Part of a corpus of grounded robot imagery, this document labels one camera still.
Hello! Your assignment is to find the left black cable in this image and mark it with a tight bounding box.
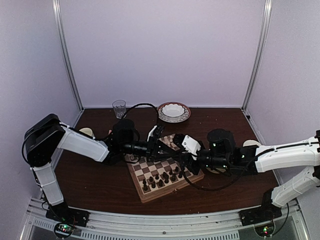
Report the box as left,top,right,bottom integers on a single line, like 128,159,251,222
99,102,161,141

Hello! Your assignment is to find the black pawn on board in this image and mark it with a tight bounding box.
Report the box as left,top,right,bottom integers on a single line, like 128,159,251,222
142,179,147,187

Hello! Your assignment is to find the patterned ceramic plate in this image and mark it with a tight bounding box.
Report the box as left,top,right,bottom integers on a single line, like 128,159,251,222
157,102,191,124

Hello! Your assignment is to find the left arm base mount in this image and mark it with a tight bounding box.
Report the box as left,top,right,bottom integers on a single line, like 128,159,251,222
45,200,90,227

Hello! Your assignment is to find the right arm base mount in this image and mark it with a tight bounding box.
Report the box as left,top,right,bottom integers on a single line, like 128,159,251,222
239,189,282,226

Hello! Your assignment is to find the small white cup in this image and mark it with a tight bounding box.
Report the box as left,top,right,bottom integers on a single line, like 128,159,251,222
242,139,262,147

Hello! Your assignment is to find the cream cat-ear bowl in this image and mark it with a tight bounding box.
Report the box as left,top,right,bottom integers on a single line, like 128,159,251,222
207,168,226,174

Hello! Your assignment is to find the black cable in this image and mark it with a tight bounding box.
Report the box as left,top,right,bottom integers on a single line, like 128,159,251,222
99,102,161,141
178,159,253,192

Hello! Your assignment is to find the aluminium frame post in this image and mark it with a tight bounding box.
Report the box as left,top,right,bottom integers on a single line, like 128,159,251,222
241,0,273,112
52,0,84,112

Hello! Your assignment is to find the right aluminium frame post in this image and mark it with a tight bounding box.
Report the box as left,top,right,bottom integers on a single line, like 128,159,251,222
241,0,273,112

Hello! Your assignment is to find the clear drinking glass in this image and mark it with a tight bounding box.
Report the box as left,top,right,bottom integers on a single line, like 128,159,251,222
112,99,127,119

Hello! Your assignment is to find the cream ceramic mug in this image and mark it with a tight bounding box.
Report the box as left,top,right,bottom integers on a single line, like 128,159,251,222
79,127,95,137

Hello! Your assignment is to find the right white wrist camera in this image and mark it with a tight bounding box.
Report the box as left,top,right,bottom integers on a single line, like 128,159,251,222
173,134,201,161

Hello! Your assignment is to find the right black cable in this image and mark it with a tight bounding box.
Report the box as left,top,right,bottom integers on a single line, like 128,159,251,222
178,159,253,192

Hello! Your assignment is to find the white scalloped bowl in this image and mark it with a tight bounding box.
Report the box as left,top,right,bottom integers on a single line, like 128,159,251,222
161,103,185,118

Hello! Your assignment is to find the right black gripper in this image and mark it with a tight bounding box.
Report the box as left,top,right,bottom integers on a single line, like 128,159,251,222
172,142,231,177

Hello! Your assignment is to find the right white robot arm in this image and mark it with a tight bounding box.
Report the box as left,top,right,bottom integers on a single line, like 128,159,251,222
173,128,320,221

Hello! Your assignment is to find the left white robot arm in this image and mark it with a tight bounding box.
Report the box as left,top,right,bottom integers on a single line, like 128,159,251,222
22,113,177,222

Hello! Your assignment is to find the left aluminium frame post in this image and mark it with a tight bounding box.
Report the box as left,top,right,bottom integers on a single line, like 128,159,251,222
52,0,84,112

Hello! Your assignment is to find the tall dark chess piece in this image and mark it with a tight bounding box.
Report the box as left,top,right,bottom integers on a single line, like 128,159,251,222
164,174,169,184

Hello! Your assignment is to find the wooden chess board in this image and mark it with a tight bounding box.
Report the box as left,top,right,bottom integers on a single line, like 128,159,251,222
124,133,205,204

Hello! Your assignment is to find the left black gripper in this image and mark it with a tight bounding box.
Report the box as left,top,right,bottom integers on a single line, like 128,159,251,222
121,136,177,163

